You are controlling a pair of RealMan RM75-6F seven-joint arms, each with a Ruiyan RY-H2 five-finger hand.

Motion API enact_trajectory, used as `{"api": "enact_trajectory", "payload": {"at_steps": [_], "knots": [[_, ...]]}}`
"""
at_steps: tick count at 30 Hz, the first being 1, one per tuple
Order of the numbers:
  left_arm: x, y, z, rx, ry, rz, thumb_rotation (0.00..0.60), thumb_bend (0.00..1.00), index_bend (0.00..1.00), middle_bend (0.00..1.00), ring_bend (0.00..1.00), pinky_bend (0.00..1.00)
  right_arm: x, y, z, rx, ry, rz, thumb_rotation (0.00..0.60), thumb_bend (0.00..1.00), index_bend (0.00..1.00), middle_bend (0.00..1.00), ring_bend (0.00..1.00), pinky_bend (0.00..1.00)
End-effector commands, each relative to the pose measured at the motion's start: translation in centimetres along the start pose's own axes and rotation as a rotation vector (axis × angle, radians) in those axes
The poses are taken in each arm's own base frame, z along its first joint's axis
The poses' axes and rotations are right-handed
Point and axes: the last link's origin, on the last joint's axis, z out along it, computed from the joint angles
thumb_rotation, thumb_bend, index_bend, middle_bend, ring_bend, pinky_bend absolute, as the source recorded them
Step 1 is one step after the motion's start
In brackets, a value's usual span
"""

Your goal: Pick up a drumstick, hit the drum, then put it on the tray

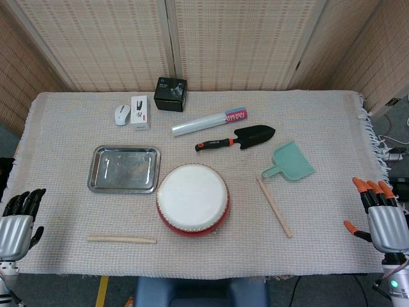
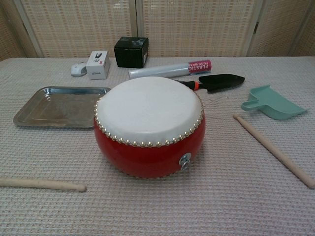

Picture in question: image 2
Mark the woven beige tablecloth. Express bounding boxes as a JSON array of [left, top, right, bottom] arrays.
[[0, 57, 315, 236]]

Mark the bamboo folding screen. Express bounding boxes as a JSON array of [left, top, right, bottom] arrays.
[[0, 0, 315, 62]]

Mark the plastic food wrap roll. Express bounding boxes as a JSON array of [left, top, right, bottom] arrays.
[[128, 59, 213, 80]]

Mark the white computer mouse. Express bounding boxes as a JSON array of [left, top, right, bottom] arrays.
[[70, 63, 89, 77]]

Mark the white cardboard box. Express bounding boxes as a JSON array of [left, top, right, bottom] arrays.
[[86, 50, 111, 81]]

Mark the wooden drumstick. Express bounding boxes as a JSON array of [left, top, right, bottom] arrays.
[[233, 113, 315, 190], [0, 177, 88, 193]]

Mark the black cardboard box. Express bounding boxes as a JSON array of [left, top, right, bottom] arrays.
[[114, 36, 149, 69]]

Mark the stainless steel tray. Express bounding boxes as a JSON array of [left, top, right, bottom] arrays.
[[13, 86, 112, 130]]

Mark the black garden trowel orange collar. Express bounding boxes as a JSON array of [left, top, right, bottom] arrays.
[[172, 73, 246, 94]]

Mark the red drum with white skin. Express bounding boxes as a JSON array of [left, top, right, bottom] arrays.
[[93, 76, 205, 178]]

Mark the teal plastic dustpan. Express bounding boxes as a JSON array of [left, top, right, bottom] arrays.
[[241, 85, 311, 121]]

